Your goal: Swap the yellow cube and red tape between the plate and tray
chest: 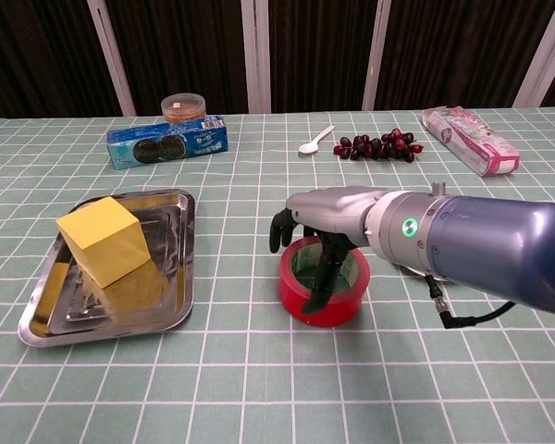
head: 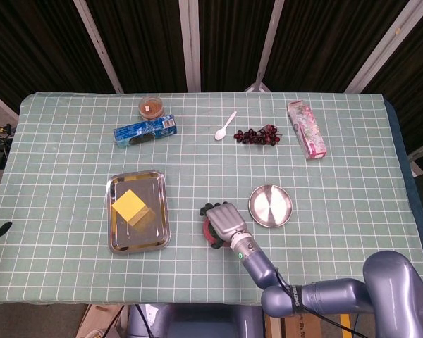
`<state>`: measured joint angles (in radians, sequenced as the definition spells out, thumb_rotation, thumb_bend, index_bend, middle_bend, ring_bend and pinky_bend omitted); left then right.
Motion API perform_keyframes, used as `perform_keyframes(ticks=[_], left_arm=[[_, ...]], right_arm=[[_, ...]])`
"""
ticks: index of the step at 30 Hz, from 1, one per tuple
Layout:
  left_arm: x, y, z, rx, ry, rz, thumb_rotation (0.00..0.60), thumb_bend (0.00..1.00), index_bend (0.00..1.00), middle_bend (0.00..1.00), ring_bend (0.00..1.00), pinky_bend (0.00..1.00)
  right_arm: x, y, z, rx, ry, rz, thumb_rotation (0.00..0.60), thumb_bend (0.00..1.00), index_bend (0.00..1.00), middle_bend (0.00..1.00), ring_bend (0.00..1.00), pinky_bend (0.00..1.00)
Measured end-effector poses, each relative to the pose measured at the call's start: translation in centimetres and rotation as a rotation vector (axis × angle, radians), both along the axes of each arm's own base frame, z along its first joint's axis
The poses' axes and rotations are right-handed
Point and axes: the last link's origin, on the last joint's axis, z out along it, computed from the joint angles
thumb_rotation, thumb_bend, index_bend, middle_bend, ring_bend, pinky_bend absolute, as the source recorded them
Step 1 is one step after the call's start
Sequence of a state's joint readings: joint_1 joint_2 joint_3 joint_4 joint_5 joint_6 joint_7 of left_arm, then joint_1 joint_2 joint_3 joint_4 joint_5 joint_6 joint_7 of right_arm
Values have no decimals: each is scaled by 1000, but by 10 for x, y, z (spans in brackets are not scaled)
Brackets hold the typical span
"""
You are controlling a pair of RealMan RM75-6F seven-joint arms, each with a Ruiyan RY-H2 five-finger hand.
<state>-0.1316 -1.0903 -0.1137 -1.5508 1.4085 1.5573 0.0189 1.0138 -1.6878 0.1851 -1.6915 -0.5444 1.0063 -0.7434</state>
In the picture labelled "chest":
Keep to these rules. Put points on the clear jar with orange contents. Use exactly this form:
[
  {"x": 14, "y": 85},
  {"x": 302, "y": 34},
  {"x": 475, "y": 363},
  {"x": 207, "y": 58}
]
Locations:
[{"x": 182, "y": 110}]

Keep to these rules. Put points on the blue cookie box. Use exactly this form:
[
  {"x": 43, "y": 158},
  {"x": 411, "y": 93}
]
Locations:
[{"x": 166, "y": 147}]

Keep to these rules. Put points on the rectangular steel tray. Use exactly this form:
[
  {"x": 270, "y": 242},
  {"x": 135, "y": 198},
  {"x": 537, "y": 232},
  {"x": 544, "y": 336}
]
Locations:
[{"x": 178, "y": 259}]

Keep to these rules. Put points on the red tape roll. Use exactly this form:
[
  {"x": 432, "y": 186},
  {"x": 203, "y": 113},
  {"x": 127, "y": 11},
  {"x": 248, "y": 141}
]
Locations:
[{"x": 296, "y": 301}]

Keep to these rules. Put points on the green checked tablecloth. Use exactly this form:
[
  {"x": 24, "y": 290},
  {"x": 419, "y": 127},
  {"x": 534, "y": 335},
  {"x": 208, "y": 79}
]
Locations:
[{"x": 277, "y": 393}]

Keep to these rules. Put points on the pink floral carton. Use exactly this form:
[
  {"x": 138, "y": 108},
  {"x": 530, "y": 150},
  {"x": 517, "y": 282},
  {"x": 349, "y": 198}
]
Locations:
[{"x": 472, "y": 143}]

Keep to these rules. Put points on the yellow foam cube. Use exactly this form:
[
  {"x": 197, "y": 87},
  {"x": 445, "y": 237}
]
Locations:
[{"x": 106, "y": 250}]

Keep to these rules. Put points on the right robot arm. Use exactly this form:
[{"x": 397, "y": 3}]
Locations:
[{"x": 490, "y": 240}]

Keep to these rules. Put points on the dark red grape bunch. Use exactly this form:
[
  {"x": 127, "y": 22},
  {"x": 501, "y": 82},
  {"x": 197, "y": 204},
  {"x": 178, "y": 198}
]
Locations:
[{"x": 374, "y": 148}]

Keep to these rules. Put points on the white frame post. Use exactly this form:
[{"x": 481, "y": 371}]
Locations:
[
  {"x": 113, "y": 60},
  {"x": 541, "y": 60},
  {"x": 377, "y": 55},
  {"x": 256, "y": 55}
]

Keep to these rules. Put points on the black pleated curtain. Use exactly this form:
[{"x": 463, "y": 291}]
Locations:
[{"x": 189, "y": 46}]

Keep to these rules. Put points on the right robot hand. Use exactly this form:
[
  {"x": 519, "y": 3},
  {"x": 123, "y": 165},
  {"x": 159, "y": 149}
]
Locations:
[{"x": 333, "y": 210}]

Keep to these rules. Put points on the white plastic spoon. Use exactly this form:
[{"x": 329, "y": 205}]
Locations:
[{"x": 308, "y": 147}]

